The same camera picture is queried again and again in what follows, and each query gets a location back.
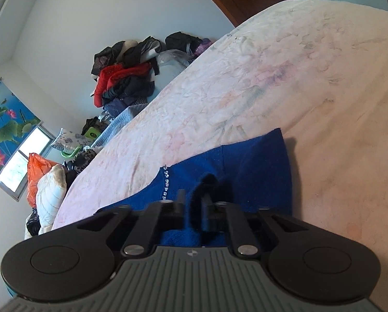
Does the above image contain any green and black box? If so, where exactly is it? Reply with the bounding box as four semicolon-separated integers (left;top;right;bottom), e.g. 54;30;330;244
81;117;104;139

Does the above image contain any light blue knit garment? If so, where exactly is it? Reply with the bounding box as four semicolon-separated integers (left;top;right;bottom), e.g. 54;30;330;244
91;103;150;151

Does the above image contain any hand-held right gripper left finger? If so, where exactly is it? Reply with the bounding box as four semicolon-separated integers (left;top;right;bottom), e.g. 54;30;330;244
74;188;186;258

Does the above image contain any pile of clothes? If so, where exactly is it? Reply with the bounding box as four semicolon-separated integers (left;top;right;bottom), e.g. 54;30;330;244
90;36;169;119

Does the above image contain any floral pillow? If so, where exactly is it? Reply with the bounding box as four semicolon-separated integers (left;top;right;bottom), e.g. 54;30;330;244
50;127;95;157

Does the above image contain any white pillow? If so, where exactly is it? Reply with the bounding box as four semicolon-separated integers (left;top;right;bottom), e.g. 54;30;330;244
23;164;68;238

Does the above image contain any window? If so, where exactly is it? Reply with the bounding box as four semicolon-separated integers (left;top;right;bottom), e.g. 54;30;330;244
0;122;57;202

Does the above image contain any bed with floral sheet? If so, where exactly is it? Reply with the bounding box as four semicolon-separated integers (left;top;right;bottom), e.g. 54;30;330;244
51;0;388;312

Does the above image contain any leopard print cloth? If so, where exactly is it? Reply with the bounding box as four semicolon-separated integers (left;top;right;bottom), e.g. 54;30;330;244
71;147;98;175

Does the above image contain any lotus print roller blind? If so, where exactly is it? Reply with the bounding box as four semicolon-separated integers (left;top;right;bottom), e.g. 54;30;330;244
0;77;44;186

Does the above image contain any purple bag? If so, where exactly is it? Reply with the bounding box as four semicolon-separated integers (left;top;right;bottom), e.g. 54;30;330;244
195;38;213;56

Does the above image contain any orange plastic bag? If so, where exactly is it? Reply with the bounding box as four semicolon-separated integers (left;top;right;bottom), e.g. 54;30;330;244
26;152;62;209

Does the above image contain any blue beaded sweater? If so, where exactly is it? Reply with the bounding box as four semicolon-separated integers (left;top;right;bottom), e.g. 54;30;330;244
93;127;294;248

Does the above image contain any clear plastic bag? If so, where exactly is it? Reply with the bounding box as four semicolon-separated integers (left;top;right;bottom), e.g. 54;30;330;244
154;49;190;83

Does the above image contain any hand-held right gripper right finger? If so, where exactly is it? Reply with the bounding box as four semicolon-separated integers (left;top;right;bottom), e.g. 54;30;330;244
200;194;316;258

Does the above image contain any black bag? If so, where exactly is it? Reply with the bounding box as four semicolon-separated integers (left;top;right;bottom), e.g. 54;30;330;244
165;31;203;53

